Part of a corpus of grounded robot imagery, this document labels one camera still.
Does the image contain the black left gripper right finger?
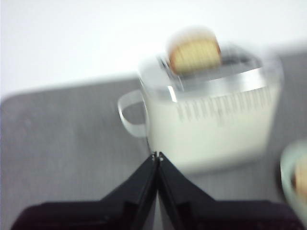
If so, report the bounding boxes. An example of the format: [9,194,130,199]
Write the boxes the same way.
[158,152,307,230]

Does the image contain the cream white toaster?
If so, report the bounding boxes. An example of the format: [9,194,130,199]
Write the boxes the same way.
[138,46,285,174]

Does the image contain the white toaster power cable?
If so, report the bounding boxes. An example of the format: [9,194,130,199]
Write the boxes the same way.
[117,90,151,138]

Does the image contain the brown toast bread slice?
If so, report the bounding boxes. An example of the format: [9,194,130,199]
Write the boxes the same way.
[167,30,223,75]
[294,158,307,195]

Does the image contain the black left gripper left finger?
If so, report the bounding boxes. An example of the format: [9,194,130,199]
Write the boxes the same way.
[9,153,159,230]

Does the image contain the pale green round plate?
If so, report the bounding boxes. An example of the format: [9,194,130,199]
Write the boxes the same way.
[280,140,307,214]

